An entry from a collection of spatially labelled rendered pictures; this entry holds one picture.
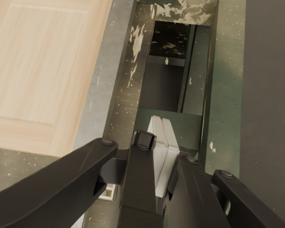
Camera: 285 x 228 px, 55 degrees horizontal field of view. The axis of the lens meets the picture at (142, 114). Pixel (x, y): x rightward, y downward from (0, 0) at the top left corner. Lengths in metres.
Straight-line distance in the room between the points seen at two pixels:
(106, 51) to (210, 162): 0.31
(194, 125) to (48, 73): 0.34
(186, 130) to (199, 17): 0.30
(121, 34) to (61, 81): 0.17
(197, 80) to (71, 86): 0.45
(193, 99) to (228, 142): 0.45
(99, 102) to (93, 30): 0.20
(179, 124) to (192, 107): 0.37
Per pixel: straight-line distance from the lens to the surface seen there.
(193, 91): 0.93
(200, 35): 0.84
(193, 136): 0.59
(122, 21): 0.65
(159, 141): 0.15
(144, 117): 0.60
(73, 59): 0.63
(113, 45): 0.61
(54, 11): 0.74
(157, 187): 0.16
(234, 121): 0.53
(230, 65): 0.58
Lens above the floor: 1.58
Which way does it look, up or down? 51 degrees down
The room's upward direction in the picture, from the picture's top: 165 degrees counter-clockwise
